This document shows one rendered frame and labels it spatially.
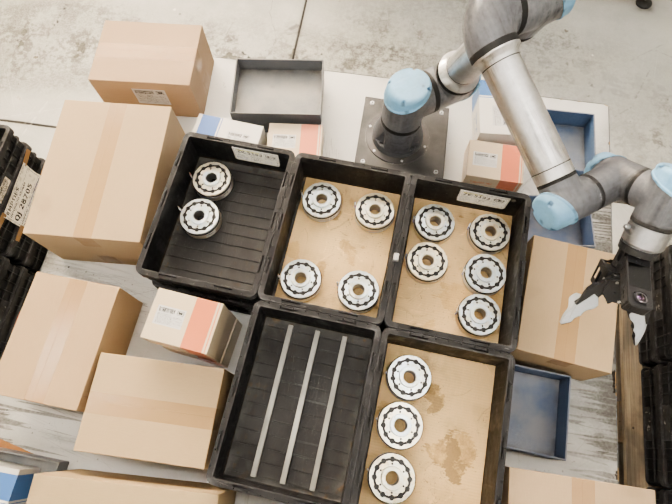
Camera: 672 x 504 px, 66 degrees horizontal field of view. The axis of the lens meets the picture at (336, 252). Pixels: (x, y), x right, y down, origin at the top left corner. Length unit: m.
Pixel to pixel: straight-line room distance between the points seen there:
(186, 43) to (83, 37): 1.47
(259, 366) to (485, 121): 0.95
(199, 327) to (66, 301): 0.37
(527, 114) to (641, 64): 2.07
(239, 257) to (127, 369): 0.38
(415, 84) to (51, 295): 1.06
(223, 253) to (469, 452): 0.77
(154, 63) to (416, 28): 1.57
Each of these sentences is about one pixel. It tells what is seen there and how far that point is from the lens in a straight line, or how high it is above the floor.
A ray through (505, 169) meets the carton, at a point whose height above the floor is 0.78.
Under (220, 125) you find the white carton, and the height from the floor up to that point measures 0.79.
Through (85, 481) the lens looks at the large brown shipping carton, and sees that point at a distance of 1.31.
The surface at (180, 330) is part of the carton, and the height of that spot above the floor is 0.93.
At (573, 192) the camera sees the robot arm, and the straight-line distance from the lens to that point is 1.04.
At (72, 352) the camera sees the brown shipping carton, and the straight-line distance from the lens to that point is 1.40.
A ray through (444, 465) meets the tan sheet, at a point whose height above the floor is 0.83.
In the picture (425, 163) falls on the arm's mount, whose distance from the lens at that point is 1.56.
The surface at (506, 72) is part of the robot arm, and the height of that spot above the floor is 1.31.
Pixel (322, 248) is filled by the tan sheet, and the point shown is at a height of 0.83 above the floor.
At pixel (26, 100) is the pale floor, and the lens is 3.02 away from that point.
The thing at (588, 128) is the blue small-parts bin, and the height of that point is 0.74.
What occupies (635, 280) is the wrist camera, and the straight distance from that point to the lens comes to 1.08.
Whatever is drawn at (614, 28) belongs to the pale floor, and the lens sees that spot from 3.18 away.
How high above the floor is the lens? 2.09
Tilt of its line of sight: 70 degrees down
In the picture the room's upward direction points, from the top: 2 degrees counter-clockwise
